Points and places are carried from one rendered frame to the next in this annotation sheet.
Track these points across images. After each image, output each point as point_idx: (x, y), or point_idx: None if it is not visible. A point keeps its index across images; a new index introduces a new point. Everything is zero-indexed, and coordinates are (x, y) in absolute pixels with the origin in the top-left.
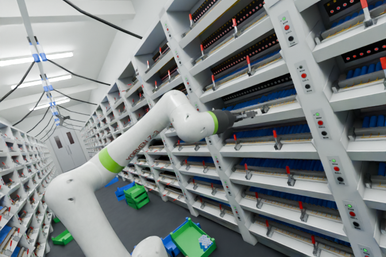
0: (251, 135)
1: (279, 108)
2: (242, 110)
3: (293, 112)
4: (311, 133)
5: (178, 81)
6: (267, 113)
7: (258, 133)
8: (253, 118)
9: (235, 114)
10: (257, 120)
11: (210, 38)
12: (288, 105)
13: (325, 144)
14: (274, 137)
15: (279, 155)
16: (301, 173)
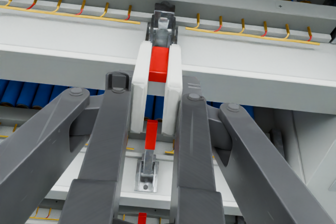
0: (1, 93)
1: (241, 53)
2: None
3: (309, 95)
4: (316, 172)
5: None
6: (184, 64)
7: (33, 87)
8: (76, 65)
9: (115, 196)
10: (100, 77)
11: None
12: (278, 46)
13: (328, 200)
14: (148, 148)
15: (141, 203)
16: (167, 217)
